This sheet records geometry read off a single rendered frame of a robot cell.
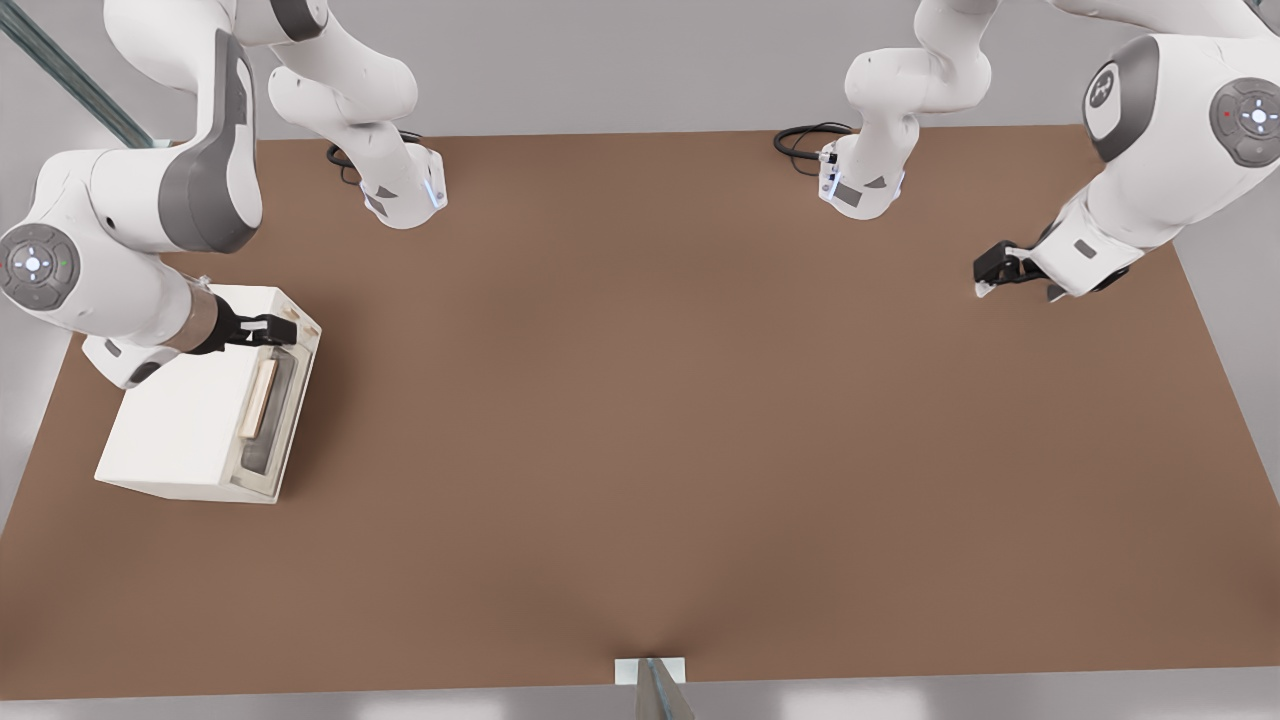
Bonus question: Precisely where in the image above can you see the oven door with window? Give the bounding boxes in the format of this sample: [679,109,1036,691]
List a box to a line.
[230,333,322,502]

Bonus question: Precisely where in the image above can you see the black cable loop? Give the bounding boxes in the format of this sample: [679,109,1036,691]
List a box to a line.
[773,122,857,180]
[326,129,427,188]

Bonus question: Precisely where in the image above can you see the pale oven door handle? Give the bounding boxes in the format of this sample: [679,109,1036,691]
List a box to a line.
[239,359,280,442]

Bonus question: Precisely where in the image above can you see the white oven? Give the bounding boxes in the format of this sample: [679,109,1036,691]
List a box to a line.
[95,285,323,505]

